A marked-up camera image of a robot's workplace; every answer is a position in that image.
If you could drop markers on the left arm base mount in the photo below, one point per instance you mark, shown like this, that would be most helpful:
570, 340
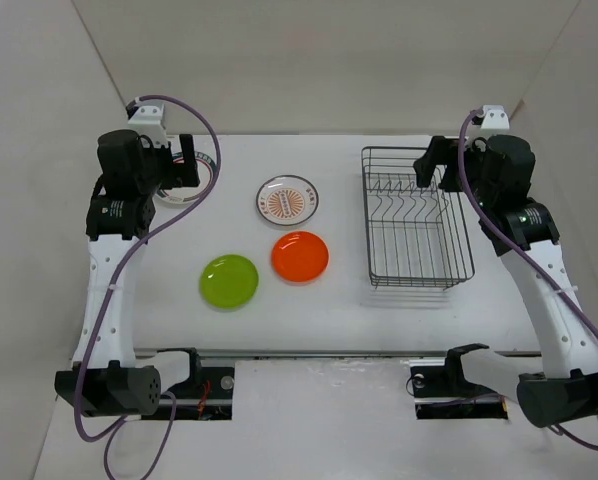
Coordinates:
208, 396

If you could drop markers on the green red rimmed white plate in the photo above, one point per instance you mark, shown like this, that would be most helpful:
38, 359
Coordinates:
183, 196

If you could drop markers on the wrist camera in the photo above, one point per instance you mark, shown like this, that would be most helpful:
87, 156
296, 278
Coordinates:
147, 118
492, 119

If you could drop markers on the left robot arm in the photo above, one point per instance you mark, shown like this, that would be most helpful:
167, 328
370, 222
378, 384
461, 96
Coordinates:
106, 378

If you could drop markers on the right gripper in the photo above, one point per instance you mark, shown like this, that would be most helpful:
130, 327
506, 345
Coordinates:
437, 155

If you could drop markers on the orange patterned white plate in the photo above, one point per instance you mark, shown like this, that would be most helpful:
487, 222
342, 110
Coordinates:
287, 200

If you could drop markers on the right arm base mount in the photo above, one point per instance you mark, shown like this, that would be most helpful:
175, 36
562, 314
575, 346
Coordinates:
440, 396

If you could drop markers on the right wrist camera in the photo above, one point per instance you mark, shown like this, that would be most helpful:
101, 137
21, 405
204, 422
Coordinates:
492, 119

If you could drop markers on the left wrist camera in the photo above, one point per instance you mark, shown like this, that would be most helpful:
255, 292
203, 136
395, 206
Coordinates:
147, 118

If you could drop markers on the orange plastic plate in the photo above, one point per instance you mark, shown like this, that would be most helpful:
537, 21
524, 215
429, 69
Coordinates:
300, 257

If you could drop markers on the wire dish rack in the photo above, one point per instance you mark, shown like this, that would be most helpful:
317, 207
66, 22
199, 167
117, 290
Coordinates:
416, 237

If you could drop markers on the green plastic plate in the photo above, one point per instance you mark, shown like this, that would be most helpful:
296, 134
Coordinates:
229, 281

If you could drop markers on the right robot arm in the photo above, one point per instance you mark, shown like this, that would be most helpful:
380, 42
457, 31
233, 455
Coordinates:
564, 386

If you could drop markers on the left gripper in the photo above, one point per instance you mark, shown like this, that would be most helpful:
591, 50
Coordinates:
189, 177

